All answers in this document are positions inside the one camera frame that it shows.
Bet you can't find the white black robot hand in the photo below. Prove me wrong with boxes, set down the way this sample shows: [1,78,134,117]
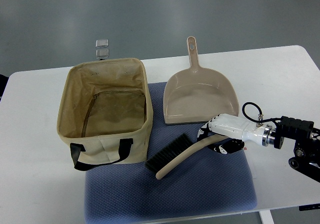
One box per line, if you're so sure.
[197,114,275,154]

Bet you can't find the beige brush black bristles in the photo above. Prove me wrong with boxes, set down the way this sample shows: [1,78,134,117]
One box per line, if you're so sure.
[145,134,227,180]

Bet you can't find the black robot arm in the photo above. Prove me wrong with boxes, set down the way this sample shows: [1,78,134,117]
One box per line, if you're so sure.
[241,102,320,182]

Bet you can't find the beige fabric storage bag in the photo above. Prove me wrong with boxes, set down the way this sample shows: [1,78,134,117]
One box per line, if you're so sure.
[57,58,153,171]

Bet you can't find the beige plastic dustpan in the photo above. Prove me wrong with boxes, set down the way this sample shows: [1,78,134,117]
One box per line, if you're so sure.
[163,36,239,125]

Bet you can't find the blue textured cushion mat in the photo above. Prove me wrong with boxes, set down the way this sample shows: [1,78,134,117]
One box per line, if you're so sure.
[84,82,259,223]

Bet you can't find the white table leg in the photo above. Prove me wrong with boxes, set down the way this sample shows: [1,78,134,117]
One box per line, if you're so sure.
[259,210,275,224]

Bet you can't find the black table control panel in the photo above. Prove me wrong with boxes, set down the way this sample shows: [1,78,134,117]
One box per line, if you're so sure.
[298,204,320,211]

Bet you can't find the lower clear floor plate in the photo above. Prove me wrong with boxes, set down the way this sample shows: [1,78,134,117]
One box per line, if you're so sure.
[96,48,109,59]

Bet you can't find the clear floor plate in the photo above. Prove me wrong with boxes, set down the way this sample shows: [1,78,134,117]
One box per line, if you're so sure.
[95,39,109,48]
[96,48,109,59]

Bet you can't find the upper clear floor plate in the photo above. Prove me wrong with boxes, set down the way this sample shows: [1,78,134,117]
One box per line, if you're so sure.
[95,39,109,48]

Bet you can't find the person in dark trousers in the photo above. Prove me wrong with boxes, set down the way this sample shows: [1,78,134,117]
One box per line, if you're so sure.
[0,74,9,98]

